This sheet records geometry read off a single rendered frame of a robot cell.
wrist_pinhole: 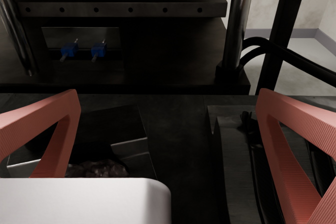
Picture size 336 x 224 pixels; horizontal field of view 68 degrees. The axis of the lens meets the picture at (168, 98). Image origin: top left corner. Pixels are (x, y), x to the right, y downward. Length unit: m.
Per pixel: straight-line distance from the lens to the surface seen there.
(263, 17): 3.33
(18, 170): 0.55
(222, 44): 1.20
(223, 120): 0.52
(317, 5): 3.54
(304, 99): 0.90
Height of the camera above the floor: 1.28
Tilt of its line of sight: 37 degrees down
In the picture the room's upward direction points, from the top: straight up
